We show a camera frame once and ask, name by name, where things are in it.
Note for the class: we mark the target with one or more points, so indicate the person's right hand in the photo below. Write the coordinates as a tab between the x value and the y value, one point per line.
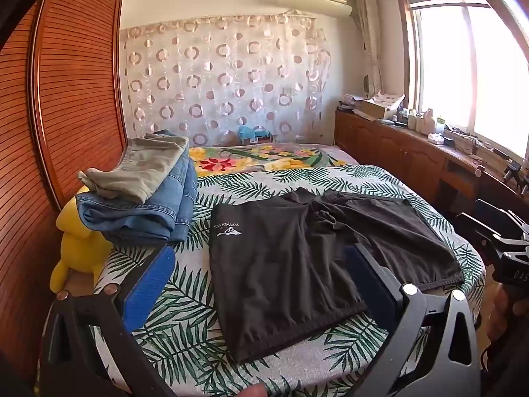
505	306

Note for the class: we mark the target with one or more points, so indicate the pale hanging window curtain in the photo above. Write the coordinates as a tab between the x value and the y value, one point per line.
368	41

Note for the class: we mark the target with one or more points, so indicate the open cardboard box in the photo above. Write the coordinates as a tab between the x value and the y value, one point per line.
378	107

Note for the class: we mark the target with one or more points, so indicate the yellow plush toy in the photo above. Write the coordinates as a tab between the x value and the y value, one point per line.
78	252

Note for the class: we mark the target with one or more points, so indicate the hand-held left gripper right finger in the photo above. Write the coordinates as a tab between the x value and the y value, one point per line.
356	273

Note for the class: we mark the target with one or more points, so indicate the blue cloth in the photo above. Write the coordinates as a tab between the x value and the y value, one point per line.
250	132

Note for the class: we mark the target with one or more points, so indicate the floral blanket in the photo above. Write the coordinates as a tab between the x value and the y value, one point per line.
248	157

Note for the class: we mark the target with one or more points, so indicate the long wooden cabinet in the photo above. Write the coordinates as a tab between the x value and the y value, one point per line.
396	149

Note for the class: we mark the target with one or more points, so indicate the blue jeans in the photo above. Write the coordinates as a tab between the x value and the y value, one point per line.
157	217

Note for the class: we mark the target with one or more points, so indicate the black pants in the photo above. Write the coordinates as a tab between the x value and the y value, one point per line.
289	264

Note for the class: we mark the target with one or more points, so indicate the white plastic bottle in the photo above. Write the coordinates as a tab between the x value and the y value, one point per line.
428	123

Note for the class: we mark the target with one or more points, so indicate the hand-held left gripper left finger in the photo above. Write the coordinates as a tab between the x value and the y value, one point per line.
149	287

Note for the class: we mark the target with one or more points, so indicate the small black tripod gadget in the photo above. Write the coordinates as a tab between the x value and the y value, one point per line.
512	171

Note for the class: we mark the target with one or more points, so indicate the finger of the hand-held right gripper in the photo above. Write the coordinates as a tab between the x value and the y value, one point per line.
475	231
500	213

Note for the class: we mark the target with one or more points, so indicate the wooden framed window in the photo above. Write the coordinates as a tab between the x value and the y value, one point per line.
454	70

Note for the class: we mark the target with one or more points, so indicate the circle pattern wall curtain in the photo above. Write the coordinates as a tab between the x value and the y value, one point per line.
223	78

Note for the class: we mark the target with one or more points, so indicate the khaki pants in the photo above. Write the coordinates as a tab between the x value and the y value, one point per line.
140	165

